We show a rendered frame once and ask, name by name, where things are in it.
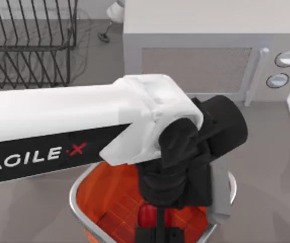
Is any black wire dish rack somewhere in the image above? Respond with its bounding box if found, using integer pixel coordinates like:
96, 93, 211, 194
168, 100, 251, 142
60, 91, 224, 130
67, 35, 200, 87
0, 0, 80, 90

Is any large microwave knob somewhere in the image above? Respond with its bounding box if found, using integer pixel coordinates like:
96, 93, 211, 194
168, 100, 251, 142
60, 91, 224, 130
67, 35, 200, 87
274, 50, 290, 68

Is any microwave door handle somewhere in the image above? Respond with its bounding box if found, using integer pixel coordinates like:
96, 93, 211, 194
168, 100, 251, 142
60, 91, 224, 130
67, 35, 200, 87
244, 47, 270, 107

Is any pale microwave oven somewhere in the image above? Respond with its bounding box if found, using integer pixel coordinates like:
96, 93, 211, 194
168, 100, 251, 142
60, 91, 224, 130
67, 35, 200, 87
122, 0, 290, 107

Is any clear wine glass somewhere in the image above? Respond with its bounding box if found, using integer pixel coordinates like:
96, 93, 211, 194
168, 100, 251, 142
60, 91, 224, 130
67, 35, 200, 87
97, 0, 126, 43

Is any small microwave knob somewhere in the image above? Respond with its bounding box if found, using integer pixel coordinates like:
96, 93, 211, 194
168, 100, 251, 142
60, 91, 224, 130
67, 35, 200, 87
266, 73, 290, 89

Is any orange basket with metal rim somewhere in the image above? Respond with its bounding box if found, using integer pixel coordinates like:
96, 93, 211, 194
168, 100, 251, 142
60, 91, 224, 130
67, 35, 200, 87
68, 161, 237, 243

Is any red object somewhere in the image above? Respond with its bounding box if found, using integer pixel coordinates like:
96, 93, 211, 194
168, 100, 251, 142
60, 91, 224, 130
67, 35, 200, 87
138, 204, 157, 228

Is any pale grey rounded box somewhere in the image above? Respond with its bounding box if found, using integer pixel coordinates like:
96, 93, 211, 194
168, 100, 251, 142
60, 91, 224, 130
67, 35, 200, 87
206, 158, 232, 225

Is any microwave oven door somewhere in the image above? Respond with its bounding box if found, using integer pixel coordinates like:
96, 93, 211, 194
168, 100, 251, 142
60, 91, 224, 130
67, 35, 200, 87
123, 34, 262, 102

